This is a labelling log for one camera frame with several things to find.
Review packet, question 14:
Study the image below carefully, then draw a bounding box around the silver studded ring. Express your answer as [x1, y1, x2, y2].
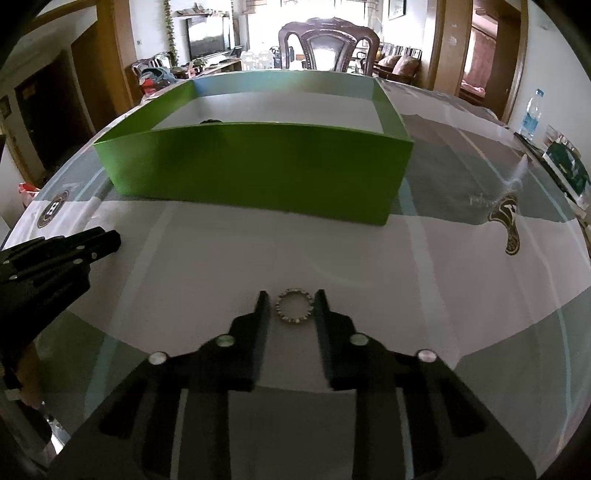
[274, 287, 317, 325]

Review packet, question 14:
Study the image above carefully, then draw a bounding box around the operator hand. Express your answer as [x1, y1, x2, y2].
[16, 343, 44, 410]

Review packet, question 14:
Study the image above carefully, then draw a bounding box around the clutter pile of bags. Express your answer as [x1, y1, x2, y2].
[131, 52, 186, 96]

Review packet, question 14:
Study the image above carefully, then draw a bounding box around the patterned grey white tablecloth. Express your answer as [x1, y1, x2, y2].
[7, 82, 590, 473]

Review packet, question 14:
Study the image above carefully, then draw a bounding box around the hanging green vine garland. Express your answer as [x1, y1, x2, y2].
[162, 0, 178, 67]

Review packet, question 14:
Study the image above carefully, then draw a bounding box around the wooden tv cabinet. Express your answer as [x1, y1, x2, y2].
[197, 57, 242, 77]

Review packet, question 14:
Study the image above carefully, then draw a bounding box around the flat screen television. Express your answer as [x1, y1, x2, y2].
[185, 15, 230, 59]

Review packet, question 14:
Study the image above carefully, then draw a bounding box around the green cardboard box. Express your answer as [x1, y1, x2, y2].
[95, 70, 414, 226]

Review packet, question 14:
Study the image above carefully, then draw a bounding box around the dark green box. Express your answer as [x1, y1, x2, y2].
[545, 141, 590, 200]

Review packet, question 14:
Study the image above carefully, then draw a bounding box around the dark wooden chair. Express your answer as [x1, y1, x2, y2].
[279, 17, 380, 76]

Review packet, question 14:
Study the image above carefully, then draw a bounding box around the plastic water bottle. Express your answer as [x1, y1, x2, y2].
[519, 89, 544, 142]

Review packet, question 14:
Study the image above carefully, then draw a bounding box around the sofa with cushions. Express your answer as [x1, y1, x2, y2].
[373, 43, 423, 85]

